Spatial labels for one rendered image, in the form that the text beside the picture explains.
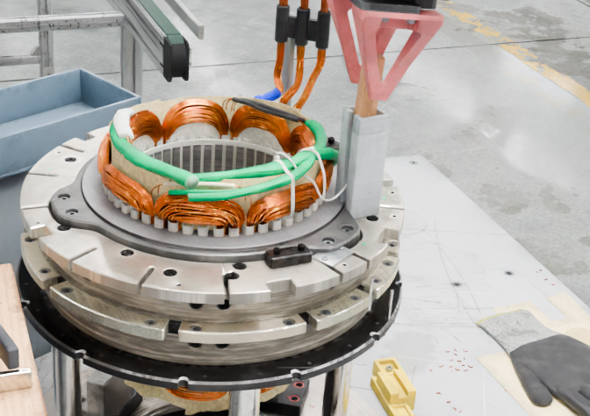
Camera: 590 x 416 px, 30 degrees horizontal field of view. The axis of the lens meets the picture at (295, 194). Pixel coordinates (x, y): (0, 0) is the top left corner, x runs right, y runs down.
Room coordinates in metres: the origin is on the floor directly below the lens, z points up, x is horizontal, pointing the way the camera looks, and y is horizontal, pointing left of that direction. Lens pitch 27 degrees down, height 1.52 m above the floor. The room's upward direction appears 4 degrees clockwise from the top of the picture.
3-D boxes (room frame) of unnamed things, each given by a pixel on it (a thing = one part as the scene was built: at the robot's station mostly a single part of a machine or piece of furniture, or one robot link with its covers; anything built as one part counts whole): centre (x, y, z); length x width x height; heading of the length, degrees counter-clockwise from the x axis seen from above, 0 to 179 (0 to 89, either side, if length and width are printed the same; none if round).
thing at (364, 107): (0.81, -0.05, 1.20); 0.02 x 0.02 x 0.06
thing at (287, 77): (0.95, 0.02, 1.15); 0.03 x 0.02 x 0.12; 18
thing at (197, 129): (0.90, 0.09, 1.12); 0.05 x 0.01 x 0.02; 116
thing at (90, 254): (0.82, 0.07, 1.09); 0.32 x 0.32 x 0.01
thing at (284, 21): (0.93, 0.00, 1.21); 0.04 x 0.04 x 0.03; 26
